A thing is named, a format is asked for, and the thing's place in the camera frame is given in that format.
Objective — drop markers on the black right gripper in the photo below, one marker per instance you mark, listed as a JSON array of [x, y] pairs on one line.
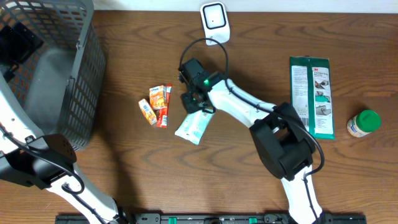
[[186, 99]]

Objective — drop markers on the white toilet wipes pack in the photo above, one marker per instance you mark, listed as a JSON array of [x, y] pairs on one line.
[[194, 126]]

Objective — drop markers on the orange white tissue pack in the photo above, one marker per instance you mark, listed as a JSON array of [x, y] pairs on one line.
[[158, 97]]

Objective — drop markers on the red snack packet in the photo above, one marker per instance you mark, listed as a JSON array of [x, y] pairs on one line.
[[163, 113]]

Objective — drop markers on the green 3M package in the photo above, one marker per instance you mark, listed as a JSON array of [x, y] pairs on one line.
[[310, 83]]

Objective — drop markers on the green lid seasoning jar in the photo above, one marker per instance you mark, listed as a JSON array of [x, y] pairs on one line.
[[364, 123]]

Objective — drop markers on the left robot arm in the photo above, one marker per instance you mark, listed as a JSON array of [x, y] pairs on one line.
[[49, 162]]

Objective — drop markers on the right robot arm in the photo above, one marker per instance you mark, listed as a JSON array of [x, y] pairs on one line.
[[284, 145]]

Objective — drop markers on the white barcode scanner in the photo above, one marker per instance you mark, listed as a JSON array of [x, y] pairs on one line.
[[215, 22]]

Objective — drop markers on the grey plastic mesh basket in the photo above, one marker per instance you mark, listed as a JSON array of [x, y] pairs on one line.
[[56, 89]]

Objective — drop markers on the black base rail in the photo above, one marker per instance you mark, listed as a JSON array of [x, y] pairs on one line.
[[275, 218]]

